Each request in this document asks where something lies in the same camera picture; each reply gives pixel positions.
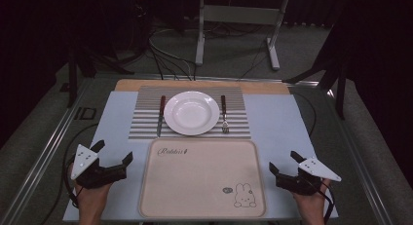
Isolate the person's right hand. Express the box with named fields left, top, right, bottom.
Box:
left=291, top=178, right=332, bottom=219

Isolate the bundle of floor cables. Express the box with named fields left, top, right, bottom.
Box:
left=146, top=27, right=200, bottom=82

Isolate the grey striped placemat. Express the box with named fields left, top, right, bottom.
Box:
left=128, top=85, right=252, bottom=140

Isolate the fork with brown handle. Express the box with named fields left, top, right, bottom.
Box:
left=220, top=94, right=230, bottom=134

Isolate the thin black floor cable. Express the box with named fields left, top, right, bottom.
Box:
left=291, top=92, right=318, bottom=139
left=39, top=122, right=100, bottom=225

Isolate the right hand-held gripper black cable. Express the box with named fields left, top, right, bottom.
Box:
left=305, top=175, right=336, bottom=225

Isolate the white round plate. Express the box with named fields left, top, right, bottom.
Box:
left=163, top=90, right=221, bottom=136

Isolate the left hand-held gripper black cable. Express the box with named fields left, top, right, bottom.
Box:
left=62, top=160, right=81, bottom=209

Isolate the grey metal stand frame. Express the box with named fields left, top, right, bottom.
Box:
left=194, top=0, right=292, bottom=72

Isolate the person's left hand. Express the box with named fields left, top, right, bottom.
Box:
left=67, top=163, right=114, bottom=217

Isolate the hand-held gripper black cable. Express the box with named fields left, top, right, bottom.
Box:
left=62, top=160, right=81, bottom=209
left=305, top=175, right=336, bottom=225

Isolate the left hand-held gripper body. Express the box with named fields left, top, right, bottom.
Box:
left=70, top=144, right=129, bottom=190

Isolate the beige mat with rabbit print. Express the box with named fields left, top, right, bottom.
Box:
left=137, top=137, right=268, bottom=219

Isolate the pale blue table sheet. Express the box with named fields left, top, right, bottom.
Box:
left=62, top=90, right=339, bottom=223

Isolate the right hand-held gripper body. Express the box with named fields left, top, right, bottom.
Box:
left=275, top=156, right=343, bottom=197

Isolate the black stand with angled legs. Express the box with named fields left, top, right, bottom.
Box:
left=282, top=21, right=350, bottom=121
left=65, top=44, right=135, bottom=109

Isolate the aluminium floor rail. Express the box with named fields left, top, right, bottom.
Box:
left=93, top=72, right=320, bottom=88
left=0, top=78, right=94, bottom=225
left=319, top=88, right=395, bottom=225

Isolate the knife with brown handle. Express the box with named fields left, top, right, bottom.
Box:
left=156, top=94, right=167, bottom=138

